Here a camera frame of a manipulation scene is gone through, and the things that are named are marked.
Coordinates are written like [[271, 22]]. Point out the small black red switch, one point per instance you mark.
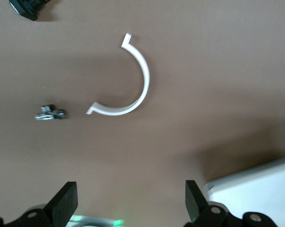
[[26, 8]]

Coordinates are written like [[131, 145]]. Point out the white curved plastic clip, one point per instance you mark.
[[146, 78]]

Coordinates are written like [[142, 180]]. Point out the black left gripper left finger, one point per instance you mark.
[[62, 203]]

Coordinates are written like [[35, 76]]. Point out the small silver metal part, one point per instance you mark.
[[47, 116]]

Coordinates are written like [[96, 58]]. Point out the white drawer cabinet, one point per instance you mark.
[[256, 189]]

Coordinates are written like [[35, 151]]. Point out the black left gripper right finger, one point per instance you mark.
[[194, 203]]

